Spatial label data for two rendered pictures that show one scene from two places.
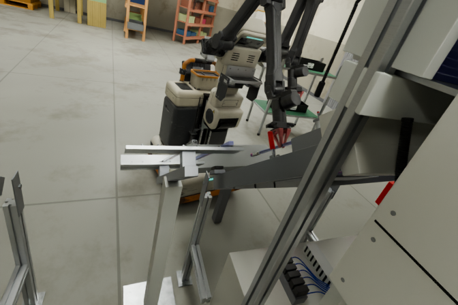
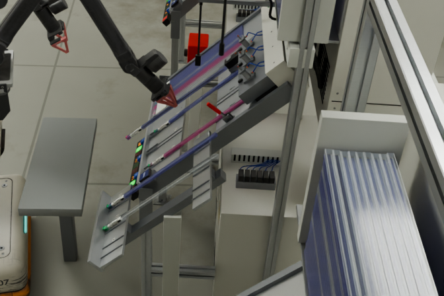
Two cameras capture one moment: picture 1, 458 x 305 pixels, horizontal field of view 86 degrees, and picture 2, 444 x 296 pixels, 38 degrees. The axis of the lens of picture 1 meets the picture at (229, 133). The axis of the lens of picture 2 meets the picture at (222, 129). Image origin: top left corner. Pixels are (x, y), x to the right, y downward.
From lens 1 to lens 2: 1.83 m
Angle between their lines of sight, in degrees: 56
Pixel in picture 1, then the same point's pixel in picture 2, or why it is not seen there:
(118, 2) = not seen: outside the picture
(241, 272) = (242, 211)
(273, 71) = (126, 48)
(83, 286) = not seen: outside the picture
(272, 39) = (108, 20)
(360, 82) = (305, 56)
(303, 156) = (271, 100)
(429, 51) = (326, 34)
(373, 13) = (290, 21)
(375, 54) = (308, 43)
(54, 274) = not seen: outside the picture
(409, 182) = (337, 78)
